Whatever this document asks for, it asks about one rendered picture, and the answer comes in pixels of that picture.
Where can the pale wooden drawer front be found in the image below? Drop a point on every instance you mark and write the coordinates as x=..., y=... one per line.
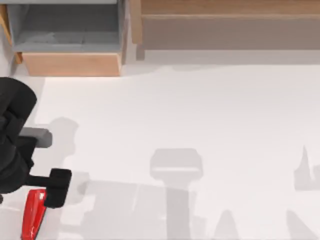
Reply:
x=71, y=64

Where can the wooden open shelf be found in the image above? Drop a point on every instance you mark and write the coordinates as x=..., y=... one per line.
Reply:
x=225, y=27

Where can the wooden cupboard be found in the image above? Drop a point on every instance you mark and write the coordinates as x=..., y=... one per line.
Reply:
x=5, y=27

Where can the red stapler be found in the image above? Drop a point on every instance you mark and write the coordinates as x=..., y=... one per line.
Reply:
x=32, y=215

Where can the grey pierced drawer inside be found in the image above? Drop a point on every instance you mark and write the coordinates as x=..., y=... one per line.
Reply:
x=67, y=27

